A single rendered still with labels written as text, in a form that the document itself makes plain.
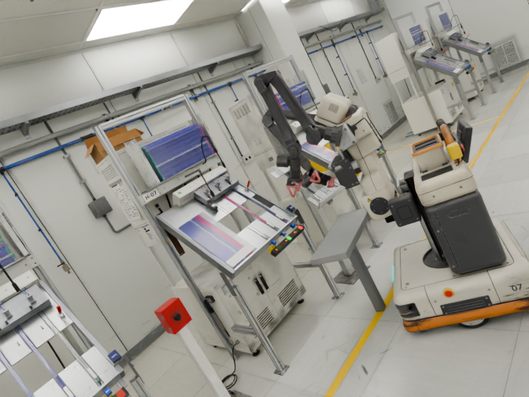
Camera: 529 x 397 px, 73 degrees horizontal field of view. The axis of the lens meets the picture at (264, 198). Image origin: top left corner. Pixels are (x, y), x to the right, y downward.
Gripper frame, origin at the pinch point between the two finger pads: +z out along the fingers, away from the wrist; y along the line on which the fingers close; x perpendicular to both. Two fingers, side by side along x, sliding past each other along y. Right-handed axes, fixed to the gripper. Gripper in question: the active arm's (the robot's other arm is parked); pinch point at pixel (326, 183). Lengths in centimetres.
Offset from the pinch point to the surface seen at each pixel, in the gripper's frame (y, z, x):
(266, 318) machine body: -20, -26, -114
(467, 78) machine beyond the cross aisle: -401, -402, 201
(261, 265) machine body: -8, -46, -84
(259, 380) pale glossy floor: -11, 14, -132
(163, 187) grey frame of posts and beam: 76, -66, -54
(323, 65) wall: -162, -475, 119
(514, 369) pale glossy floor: -69, 92, -31
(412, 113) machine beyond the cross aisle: -295, -356, 100
